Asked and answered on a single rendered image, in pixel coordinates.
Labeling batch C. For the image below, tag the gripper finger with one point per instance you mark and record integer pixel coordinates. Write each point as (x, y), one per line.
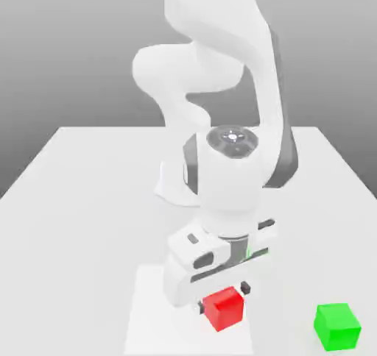
(201, 307)
(245, 287)

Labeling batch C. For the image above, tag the small green cube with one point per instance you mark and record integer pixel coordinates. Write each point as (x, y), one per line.
(337, 328)

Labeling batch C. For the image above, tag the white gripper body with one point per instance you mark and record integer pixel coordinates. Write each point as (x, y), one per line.
(182, 288)

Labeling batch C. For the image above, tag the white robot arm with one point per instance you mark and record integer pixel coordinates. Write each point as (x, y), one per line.
(229, 185)

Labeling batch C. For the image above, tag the small red cube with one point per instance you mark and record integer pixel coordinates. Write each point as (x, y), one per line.
(223, 309)

